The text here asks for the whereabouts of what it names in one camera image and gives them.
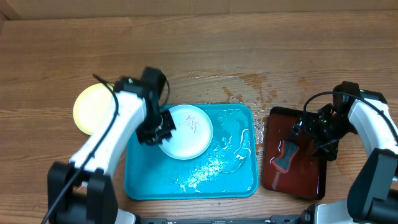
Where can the yellow plate with ketchup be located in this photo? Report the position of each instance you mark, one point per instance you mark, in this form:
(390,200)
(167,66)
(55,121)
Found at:
(91,107)

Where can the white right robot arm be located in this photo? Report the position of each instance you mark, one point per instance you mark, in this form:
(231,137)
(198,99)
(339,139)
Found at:
(371,198)

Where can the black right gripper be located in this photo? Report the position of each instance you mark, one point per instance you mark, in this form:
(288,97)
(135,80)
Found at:
(306,130)

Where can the dark brown tray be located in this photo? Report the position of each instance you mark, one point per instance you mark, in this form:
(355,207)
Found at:
(306,177)

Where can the light blue plate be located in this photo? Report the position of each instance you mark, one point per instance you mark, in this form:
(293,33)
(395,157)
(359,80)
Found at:
(193,133)

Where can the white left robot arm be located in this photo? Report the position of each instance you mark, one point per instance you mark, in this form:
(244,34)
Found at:
(81,191)

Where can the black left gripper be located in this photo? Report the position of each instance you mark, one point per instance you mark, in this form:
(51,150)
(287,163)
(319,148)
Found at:
(155,138)

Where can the teal plastic tray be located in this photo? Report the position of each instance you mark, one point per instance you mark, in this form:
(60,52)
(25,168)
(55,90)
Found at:
(228,168)

